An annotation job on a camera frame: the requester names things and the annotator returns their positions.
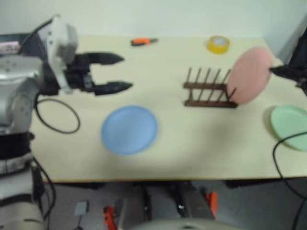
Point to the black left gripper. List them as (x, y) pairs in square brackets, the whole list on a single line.
[(79, 76)]

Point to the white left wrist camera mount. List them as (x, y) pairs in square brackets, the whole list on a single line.
[(60, 45)]

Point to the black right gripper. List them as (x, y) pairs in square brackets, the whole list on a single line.
[(302, 79)]

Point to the blue plate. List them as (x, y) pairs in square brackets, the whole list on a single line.
[(129, 130)]

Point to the brown wooden dish rack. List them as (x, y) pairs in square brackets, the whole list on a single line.
[(208, 103)]

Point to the tall orange clamp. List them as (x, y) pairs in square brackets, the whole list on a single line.
[(213, 202)]

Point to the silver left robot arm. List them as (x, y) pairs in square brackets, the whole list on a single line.
[(19, 72)]

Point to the pink plate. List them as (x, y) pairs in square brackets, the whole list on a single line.
[(247, 74)]

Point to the green plate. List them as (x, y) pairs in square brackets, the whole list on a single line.
[(290, 124)]

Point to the black table underframe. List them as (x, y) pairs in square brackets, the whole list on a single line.
[(96, 185)]

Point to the orange black marker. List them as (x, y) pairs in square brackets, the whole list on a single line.
[(141, 41)]

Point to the yellow tape roll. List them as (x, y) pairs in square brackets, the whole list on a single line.
[(218, 46)]

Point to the pale rounded robot body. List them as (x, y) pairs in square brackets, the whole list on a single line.
[(182, 225)]

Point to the grey floor pedal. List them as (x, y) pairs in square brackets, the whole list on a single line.
[(81, 208)]

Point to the small orange clamp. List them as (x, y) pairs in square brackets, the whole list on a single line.
[(108, 215)]

